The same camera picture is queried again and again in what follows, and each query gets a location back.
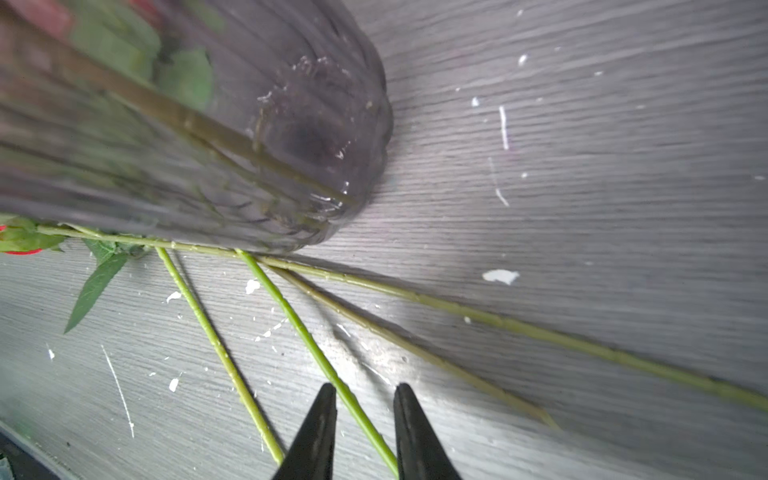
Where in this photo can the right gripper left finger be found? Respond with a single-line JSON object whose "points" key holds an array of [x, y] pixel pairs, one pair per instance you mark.
{"points": [[311, 454]]}

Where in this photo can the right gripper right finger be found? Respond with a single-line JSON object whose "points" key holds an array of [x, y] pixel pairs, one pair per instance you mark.
{"points": [[420, 455]]}

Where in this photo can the maroon glass vase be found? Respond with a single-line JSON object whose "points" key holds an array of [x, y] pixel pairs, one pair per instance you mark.
{"points": [[259, 125]]}

